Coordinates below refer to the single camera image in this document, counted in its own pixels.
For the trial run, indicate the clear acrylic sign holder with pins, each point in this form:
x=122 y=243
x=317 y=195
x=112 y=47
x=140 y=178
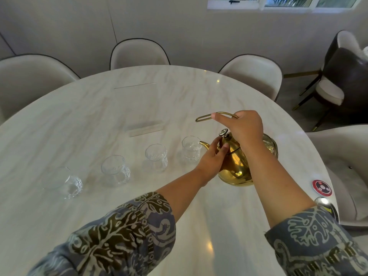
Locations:
x=145 y=127

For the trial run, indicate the dark brown backed chair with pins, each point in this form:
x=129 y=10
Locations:
x=345 y=71
x=346 y=40

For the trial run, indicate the person's left forearm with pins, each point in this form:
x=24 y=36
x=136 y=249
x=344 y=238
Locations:
x=187 y=192

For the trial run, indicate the person's left hand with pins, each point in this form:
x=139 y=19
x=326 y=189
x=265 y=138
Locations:
x=209 y=163

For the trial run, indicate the person's left thumb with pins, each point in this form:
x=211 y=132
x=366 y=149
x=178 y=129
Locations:
x=224 y=150

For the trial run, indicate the round silver black sticker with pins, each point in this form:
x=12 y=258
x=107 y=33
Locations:
x=326 y=205

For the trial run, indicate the blue patterned right sleeve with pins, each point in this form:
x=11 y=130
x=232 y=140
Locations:
x=316 y=244

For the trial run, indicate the beige upholstered dining chair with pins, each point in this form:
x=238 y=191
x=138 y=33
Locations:
x=345 y=158
x=254 y=74
x=31 y=80
x=139 y=56

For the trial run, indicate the blue patterned left sleeve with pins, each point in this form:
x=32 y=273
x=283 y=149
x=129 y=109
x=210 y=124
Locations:
x=120 y=238

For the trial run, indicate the round red sticker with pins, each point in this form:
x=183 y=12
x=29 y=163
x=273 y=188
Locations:
x=322 y=187

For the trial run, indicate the person's right forearm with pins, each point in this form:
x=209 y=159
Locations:
x=273 y=181

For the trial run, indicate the blue patterned sleeve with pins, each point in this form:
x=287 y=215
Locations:
x=120 y=238
x=316 y=244

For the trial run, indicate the white framed window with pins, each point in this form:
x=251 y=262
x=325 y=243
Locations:
x=287 y=2

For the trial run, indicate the gold metal teapot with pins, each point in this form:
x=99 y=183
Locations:
x=233 y=173

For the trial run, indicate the person's right hand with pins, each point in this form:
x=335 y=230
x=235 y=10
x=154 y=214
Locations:
x=247 y=129

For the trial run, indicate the clear drinking glass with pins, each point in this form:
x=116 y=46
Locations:
x=191 y=149
x=156 y=158
x=64 y=183
x=116 y=171

